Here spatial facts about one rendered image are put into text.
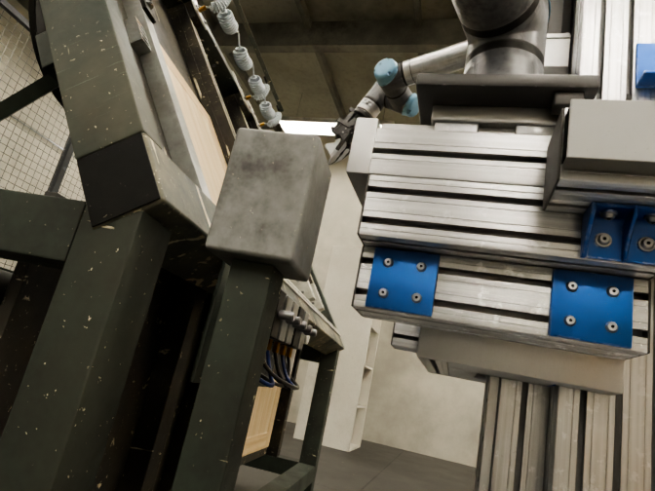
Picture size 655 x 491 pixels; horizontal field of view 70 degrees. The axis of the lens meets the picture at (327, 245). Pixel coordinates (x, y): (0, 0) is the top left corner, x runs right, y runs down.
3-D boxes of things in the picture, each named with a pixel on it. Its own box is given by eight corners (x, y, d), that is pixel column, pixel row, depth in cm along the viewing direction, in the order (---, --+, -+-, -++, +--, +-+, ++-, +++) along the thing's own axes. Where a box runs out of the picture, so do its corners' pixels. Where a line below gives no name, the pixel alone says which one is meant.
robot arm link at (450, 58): (550, 29, 120) (371, 86, 142) (552, 57, 129) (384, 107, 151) (543, -4, 125) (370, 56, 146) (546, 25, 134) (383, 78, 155)
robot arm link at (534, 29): (551, 82, 75) (557, 13, 78) (537, 22, 64) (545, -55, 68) (475, 94, 81) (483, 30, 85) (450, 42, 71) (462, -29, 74)
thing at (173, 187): (89, 231, 64) (164, 199, 63) (73, 159, 68) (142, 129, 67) (327, 356, 272) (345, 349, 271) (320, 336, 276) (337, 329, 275)
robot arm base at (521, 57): (542, 148, 75) (547, 95, 78) (562, 91, 62) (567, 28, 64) (445, 143, 80) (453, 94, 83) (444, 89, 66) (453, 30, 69)
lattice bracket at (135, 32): (129, 44, 101) (142, 38, 101) (122, 20, 103) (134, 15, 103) (139, 56, 105) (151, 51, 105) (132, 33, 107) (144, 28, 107)
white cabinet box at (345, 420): (348, 452, 455) (384, 251, 510) (292, 437, 472) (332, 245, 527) (360, 446, 510) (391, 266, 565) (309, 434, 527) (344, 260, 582)
